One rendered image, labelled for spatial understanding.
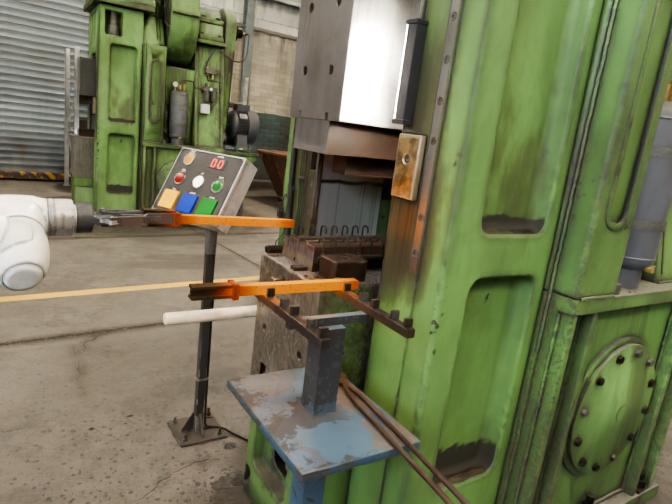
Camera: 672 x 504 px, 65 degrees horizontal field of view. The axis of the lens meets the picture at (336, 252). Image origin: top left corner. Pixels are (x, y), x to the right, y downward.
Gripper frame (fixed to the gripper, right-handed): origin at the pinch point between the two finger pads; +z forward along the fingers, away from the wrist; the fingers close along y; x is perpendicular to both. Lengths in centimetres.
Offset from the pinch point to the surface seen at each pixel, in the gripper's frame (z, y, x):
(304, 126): 44, -7, 27
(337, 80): 45, 9, 41
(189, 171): 27, -62, 5
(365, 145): 58, 8, 24
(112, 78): 76, -489, 50
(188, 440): 28, -50, -105
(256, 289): 12.5, 35.4, -9.1
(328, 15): 45, 0, 59
